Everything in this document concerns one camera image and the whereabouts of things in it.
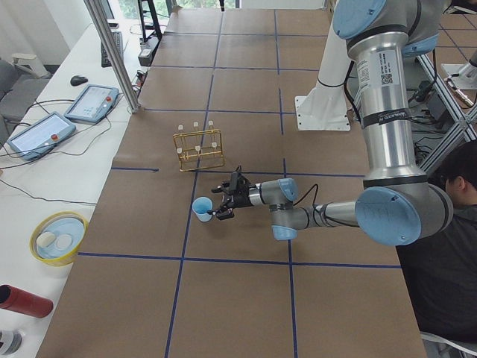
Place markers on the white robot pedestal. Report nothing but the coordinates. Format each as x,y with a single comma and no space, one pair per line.
325,107

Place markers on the light blue plastic cup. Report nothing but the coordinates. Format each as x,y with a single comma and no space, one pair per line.
202,208

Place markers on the near teach pendant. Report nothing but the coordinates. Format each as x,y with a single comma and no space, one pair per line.
41,137

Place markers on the gold wire cup holder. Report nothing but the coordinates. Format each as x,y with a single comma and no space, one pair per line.
199,149

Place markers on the aluminium frame post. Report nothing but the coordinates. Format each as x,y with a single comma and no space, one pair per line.
99,19

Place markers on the red bottle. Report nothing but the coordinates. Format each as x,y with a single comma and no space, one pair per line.
21,301

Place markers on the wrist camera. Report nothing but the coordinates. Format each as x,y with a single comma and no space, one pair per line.
237,180

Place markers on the yellow bowl with blue plate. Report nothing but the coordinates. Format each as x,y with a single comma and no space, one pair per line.
56,240

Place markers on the far teach pendant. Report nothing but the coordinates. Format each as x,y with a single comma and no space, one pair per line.
93,104

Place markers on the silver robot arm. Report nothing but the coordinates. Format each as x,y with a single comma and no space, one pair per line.
398,205

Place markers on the black computer mouse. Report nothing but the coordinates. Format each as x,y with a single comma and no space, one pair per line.
77,80

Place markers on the seated person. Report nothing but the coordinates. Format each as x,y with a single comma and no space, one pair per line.
440,270

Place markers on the teach pendant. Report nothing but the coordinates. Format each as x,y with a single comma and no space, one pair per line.
41,137
93,104

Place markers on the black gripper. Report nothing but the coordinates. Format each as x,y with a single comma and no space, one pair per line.
240,198

